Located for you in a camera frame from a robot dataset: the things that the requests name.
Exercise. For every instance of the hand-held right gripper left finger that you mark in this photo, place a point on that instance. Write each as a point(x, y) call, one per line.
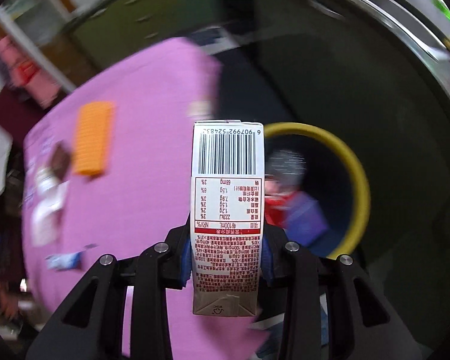
point(186, 270)

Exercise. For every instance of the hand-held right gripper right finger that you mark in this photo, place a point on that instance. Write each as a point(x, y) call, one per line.
point(268, 266)

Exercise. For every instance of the red soda can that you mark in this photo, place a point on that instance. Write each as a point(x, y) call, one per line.
point(281, 208)

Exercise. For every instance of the red white drink carton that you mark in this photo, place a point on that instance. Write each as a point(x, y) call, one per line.
point(228, 195)

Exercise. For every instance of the blue white snack wrapper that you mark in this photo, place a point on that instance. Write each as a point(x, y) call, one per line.
point(63, 260)

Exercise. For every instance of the yellow rimmed trash bin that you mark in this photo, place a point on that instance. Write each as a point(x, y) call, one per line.
point(360, 180)

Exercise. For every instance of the orange textured sponge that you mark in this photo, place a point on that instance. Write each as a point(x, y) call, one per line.
point(92, 138)

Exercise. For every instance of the pink floral tablecloth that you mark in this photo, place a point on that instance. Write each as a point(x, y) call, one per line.
point(142, 157)

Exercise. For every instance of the dark lower cabinets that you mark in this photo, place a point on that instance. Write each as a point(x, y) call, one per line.
point(397, 101)

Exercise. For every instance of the dark red chair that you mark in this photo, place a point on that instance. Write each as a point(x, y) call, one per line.
point(11, 108)

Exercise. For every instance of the pink checkered apron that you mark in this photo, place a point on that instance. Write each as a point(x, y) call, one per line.
point(33, 78)

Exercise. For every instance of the green lower cabinets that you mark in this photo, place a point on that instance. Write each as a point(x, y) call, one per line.
point(153, 18)

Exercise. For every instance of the glass sliding door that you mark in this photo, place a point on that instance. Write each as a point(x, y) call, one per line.
point(30, 15)

